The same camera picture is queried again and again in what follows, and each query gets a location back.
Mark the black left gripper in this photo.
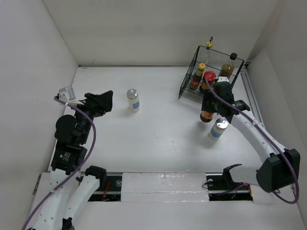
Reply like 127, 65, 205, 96
71, 90, 113, 143

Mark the red lid jar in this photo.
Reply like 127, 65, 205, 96
200, 111, 214, 123
199, 71, 216, 93

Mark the yellow cap sauce bottle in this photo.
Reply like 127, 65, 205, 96
189, 63, 206, 90

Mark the dark soy sauce bottle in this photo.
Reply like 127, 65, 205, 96
219, 53, 237, 79

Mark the clear glass oil bottle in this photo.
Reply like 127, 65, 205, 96
203, 36, 213, 64

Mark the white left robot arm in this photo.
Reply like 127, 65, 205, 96
23, 87, 113, 230

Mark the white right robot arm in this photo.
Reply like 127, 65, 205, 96
202, 77, 300, 193

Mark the right white salt jar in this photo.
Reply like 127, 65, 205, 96
208, 117, 229, 140

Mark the white salt jar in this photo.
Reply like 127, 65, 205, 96
208, 117, 229, 140
126, 89, 140, 113

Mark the left white salt jar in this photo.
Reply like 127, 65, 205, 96
126, 89, 140, 113

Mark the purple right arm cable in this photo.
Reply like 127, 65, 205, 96
204, 77, 300, 205

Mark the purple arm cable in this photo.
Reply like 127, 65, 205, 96
204, 77, 300, 205
21, 95, 97, 230

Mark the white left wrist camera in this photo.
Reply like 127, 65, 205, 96
59, 87, 76, 102

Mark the black wire rack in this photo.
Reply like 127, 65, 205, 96
178, 46, 244, 104

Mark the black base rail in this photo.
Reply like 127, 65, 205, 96
89, 172, 253, 202

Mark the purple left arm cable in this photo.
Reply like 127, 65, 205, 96
21, 95, 97, 230

